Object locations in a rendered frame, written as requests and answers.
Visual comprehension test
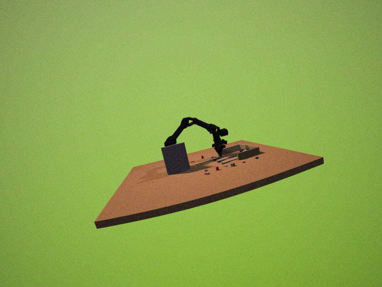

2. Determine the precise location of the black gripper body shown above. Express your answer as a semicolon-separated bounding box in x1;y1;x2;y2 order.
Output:
212;137;225;149

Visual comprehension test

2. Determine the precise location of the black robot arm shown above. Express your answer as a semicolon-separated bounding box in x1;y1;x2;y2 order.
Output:
164;117;228;147

